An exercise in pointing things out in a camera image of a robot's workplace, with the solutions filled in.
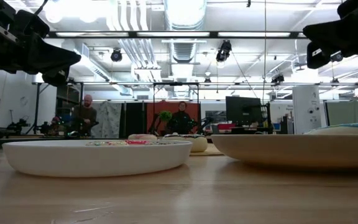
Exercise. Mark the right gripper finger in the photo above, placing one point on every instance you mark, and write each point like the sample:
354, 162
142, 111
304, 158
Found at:
337, 34

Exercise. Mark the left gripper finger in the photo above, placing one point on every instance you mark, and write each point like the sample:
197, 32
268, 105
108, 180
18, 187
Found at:
56, 55

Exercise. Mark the large blue glazed donut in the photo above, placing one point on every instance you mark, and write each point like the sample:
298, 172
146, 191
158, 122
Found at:
346, 129

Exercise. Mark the small white glazed donut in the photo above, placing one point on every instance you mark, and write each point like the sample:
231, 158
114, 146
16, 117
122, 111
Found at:
104, 143

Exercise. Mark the small cream object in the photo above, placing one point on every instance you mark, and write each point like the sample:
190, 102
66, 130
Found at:
200, 144

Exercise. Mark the black hanging spotlight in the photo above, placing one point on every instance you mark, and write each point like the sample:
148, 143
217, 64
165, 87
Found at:
224, 49
278, 79
337, 58
116, 56

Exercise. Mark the person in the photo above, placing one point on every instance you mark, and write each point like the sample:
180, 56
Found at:
182, 123
84, 116

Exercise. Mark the green partition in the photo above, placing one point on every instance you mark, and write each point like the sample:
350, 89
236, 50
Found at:
346, 112

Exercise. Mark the white pillar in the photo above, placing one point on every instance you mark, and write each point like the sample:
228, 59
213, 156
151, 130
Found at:
306, 109

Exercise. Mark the grey patterned curtain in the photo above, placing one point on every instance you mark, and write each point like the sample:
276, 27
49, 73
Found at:
107, 118

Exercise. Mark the white round plate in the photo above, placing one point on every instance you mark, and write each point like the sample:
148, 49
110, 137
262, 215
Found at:
95, 158

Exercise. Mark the orange partition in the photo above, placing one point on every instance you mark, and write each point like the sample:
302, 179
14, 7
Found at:
154, 113

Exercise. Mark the black computer monitor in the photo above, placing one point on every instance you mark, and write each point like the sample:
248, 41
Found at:
242, 110

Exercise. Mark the tan wooden bowl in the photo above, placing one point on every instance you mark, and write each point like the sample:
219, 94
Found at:
291, 149

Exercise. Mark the small green background plant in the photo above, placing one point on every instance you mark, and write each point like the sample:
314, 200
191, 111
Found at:
165, 116

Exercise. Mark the round woven straw placemat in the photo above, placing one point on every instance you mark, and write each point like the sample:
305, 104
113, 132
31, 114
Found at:
211, 152

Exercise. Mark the black background workstation frame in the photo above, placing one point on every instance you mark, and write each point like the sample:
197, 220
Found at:
176, 84

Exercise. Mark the silver ventilation duct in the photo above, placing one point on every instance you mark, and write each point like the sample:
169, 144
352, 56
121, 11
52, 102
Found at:
183, 15

